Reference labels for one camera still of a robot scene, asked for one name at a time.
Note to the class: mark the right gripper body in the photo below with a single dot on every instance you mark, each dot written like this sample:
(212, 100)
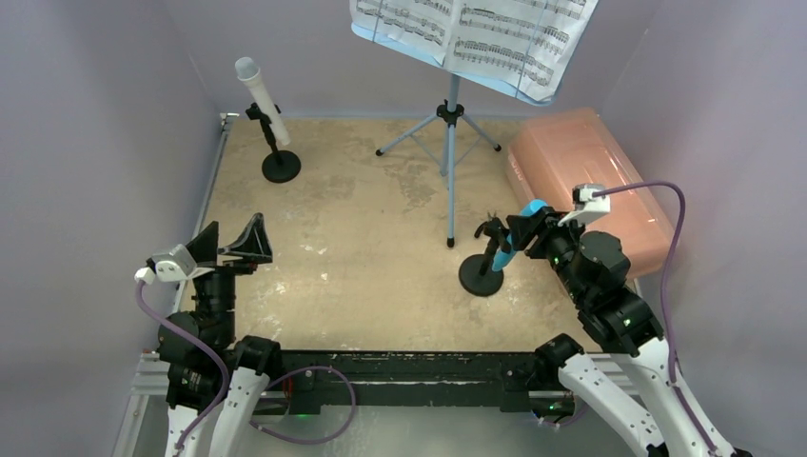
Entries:
(538, 228)

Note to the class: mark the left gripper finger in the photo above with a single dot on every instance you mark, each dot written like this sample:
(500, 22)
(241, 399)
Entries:
(203, 248)
(252, 245)

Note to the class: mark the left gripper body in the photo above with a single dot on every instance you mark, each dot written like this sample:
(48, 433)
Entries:
(224, 275)

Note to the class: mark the black mic stand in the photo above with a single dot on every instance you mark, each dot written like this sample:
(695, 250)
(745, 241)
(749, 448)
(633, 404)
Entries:
(281, 165)
(476, 273)

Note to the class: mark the white toy microphone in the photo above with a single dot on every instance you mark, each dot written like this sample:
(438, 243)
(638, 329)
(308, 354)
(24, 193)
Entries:
(249, 73)

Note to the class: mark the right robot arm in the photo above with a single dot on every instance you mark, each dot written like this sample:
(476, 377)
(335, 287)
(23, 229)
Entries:
(666, 419)

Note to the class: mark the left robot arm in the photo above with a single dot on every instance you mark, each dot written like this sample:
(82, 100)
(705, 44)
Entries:
(196, 343)

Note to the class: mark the pink plastic storage box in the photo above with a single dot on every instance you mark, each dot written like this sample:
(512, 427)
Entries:
(553, 153)

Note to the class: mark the light blue music stand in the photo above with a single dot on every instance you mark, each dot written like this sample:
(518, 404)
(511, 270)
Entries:
(449, 158)

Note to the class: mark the sheet music pages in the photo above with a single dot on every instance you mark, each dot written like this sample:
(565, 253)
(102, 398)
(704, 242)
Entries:
(479, 38)

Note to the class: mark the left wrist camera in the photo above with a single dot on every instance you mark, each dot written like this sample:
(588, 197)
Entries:
(173, 265)

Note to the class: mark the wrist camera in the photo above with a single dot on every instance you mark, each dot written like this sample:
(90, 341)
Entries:
(173, 265)
(590, 204)

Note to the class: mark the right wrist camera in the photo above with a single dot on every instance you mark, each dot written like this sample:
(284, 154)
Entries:
(590, 204)

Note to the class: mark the aluminium frame rail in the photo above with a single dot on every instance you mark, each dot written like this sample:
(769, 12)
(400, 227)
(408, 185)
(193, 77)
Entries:
(140, 434)

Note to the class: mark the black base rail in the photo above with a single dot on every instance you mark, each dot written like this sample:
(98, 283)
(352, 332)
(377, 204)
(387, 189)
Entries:
(508, 381)

